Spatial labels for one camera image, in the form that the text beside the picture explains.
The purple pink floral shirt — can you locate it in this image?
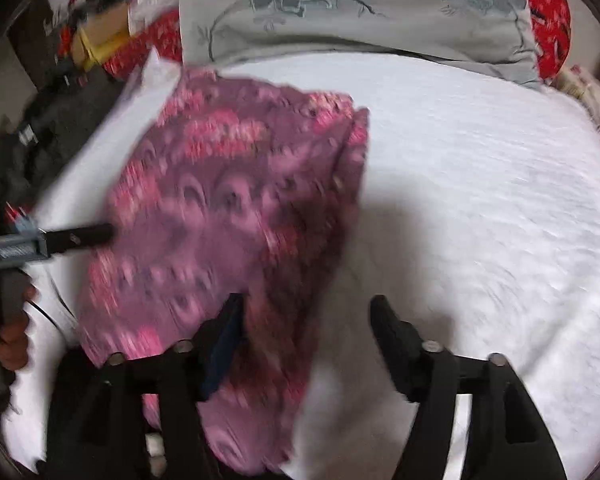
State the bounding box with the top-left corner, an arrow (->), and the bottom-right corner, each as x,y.
79,68 -> 368,476

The dark clothes pile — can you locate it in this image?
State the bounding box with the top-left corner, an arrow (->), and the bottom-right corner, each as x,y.
0,66 -> 125,221

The person's left hand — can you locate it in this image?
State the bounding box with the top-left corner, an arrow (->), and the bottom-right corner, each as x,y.
0,310 -> 30,372

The white folded paper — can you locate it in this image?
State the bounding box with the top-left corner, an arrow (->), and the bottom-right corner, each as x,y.
120,48 -> 182,102

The cardboard box with yellow tape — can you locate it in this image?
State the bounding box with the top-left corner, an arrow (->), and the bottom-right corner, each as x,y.
70,3 -> 131,70

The white quilted bedspread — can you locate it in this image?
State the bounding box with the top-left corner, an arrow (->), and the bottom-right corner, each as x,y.
0,52 -> 600,480

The beige patterned cloth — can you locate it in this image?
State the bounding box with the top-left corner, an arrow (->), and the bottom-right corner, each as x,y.
554,65 -> 600,132

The grey floral pillow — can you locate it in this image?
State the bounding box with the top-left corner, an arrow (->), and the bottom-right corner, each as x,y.
178,0 -> 541,87

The red patterned pillow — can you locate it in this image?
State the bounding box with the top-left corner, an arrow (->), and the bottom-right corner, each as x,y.
528,0 -> 571,81

